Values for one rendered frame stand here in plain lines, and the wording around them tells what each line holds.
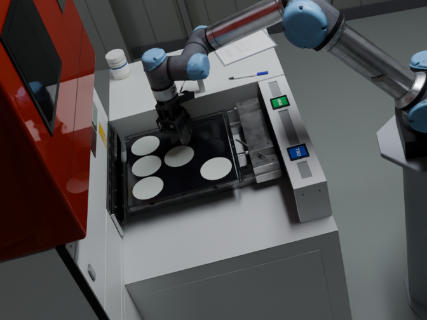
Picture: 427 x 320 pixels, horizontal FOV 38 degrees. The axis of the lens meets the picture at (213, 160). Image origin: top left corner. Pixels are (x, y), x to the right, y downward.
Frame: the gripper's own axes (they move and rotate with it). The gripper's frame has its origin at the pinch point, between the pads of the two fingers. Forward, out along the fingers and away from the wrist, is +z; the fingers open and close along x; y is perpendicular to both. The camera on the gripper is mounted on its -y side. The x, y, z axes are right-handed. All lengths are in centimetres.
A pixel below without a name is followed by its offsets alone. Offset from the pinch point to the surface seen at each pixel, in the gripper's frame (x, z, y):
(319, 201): 50, 3, 18
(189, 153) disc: 3.0, 1.2, 5.2
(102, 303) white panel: 10, -8, 69
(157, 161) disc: -6.6, 1.3, 10.0
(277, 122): 30.8, -4.7, -6.1
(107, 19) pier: -151, 54, -168
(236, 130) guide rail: 10.6, 7.6, -15.0
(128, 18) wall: -144, 61, -180
